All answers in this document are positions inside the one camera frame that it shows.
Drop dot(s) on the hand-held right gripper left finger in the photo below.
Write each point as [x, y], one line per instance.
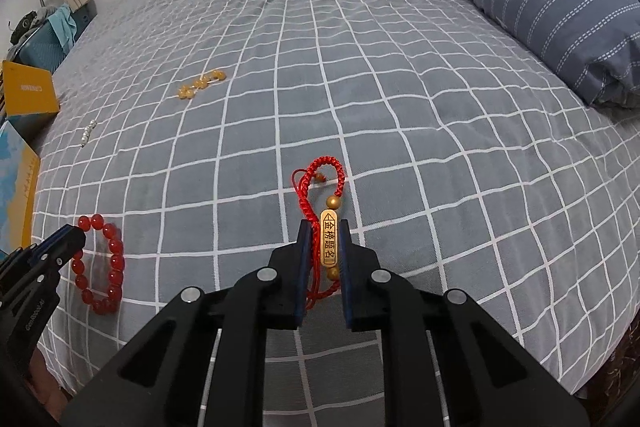
[301, 277]

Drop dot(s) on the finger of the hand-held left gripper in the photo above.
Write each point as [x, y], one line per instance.
[60, 239]
[52, 264]

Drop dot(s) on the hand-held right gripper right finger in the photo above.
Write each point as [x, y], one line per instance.
[346, 277]

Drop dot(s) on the blue and yellow cardboard box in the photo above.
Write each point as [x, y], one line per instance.
[15, 187]

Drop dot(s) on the person's left hand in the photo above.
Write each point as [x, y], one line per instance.
[42, 382]

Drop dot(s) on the teal cloth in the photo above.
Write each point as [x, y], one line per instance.
[65, 27]

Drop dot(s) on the black round device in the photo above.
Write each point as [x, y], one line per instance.
[25, 24]

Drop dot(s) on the grey checkered bedsheet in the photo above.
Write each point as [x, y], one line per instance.
[350, 57]

